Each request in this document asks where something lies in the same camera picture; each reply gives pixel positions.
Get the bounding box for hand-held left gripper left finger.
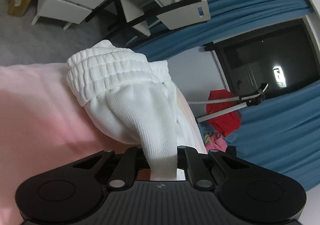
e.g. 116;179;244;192
72;147;150;188

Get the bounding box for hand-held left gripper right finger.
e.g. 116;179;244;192
176;145;248;188

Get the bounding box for white pants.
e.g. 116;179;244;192
66;40;208;182

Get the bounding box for pink cloth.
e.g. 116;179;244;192
204;132;228;152

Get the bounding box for red cloth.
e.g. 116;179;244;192
206;89;242;138

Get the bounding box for blue curtain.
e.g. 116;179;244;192
197;82;320;190
129;0;314;62

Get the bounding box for pastel bed blanket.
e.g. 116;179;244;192
0;62;208;218

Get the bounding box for dark window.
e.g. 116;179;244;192
204;16;320;100

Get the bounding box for white and black chair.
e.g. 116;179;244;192
85;0;210;40

